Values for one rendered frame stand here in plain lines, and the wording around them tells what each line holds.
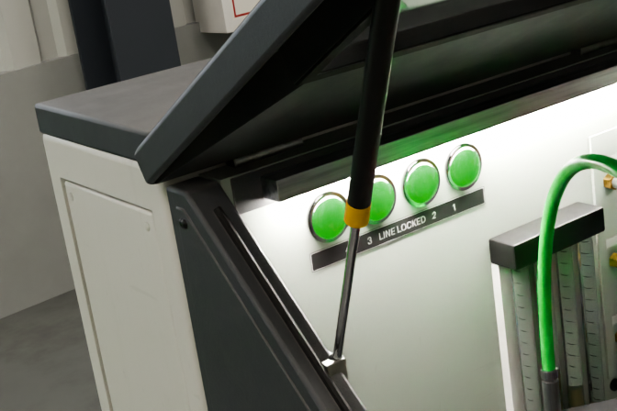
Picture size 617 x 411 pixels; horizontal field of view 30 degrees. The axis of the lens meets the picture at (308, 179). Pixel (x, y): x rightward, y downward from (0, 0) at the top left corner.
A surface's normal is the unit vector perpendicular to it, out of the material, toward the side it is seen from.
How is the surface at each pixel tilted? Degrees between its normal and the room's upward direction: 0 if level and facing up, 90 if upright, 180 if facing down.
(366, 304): 90
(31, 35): 90
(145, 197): 90
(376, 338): 90
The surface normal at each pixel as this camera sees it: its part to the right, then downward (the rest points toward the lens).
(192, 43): 0.66, 0.12
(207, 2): -0.74, 0.29
